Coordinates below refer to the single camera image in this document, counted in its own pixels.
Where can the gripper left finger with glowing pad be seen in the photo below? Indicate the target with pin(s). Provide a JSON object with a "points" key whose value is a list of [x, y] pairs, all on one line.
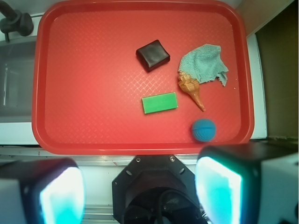
{"points": [[48, 191]]}

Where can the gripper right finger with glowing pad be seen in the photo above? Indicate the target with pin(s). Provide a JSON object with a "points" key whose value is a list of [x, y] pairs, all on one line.
{"points": [[253, 183]]}

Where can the blue textured cloth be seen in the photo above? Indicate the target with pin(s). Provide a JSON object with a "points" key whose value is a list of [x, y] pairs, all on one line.
{"points": [[205, 64]]}

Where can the blue dimpled ball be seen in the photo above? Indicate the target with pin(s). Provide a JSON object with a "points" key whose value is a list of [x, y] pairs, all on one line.
{"points": [[203, 130]]}

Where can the tan spiral seashell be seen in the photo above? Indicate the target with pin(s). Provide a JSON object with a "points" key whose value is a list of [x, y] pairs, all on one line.
{"points": [[190, 86]]}

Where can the green rectangular block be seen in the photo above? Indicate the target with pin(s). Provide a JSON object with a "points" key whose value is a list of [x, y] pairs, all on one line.
{"points": [[160, 103]]}

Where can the red plastic tray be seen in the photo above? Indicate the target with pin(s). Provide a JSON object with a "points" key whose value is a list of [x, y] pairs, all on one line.
{"points": [[88, 83]]}

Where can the metal sink basin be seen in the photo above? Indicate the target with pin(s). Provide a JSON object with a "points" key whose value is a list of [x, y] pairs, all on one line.
{"points": [[16, 80]]}

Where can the black square pouch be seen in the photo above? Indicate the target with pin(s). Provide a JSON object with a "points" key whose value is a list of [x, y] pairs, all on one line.
{"points": [[152, 56]]}

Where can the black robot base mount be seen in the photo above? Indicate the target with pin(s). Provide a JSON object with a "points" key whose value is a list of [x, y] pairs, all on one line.
{"points": [[157, 189]]}

